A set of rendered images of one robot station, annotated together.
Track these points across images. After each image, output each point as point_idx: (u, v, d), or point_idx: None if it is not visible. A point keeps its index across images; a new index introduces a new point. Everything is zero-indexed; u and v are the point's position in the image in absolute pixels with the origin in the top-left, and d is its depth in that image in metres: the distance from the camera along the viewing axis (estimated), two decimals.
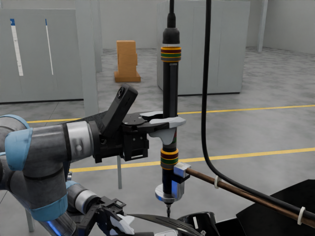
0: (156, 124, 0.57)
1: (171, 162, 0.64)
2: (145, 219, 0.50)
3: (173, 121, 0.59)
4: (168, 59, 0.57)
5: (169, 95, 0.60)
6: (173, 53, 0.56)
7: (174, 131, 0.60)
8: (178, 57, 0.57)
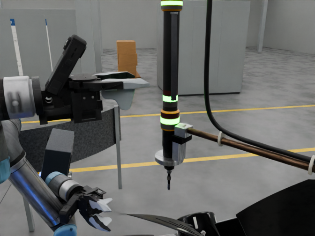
0: (106, 82, 0.49)
1: (172, 122, 0.61)
2: (145, 219, 0.50)
3: (129, 82, 0.51)
4: (169, 7, 0.53)
5: (170, 48, 0.56)
6: (174, 0, 0.53)
7: (132, 94, 0.52)
8: (179, 5, 0.54)
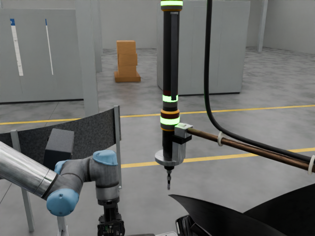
0: None
1: (172, 122, 0.61)
2: None
3: None
4: (169, 7, 0.53)
5: (170, 48, 0.56)
6: (174, 0, 0.53)
7: None
8: (179, 5, 0.54)
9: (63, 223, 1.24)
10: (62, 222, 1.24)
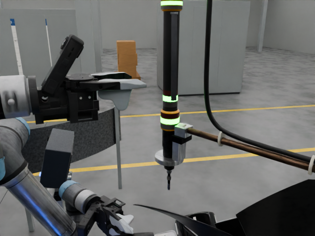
0: (103, 82, 0.49)
1: (172, 122, 0.61)
2: None
3: (126, 82, 0.51)
4: (169, 7, 0.53)
5: (170, 48, 0.56)
6: (174, 0, 0.53)
7: (129, 94, 0.52)
8: (179, 5, 0.54)
9: None
10: None
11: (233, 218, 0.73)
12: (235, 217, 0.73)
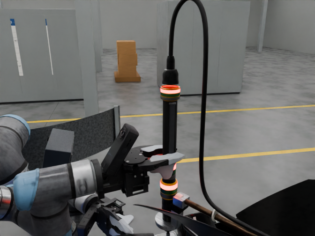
0: (156, 162, 0.60)
1: (170, 193, 0.67)
2: None
3: (172, 158, 0.62)
4: (168, 99, 0.59)
5: (168, 131, 0.62)
6: (172, 93, 0.59)
7: (173, 166, 0.63)
8: (177, 97, 0.60)
9: None
10: None
11: None
12: None
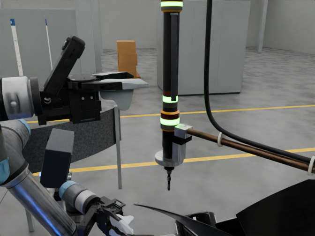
0: (104, 82, 0.49)
1: (172, 122, 0.61)
2: None
3: (128, 82, 0.50)
4: (169, 8, 0.53)
5: (170, 49, 0.56)
6: (174, 1, 0.53)
7: (131, 94, 0.52)
8: (179, 6, 0.54)
9: None
10: None
11: (233, 218, 0.73)
12: (235, 217, 0.73)
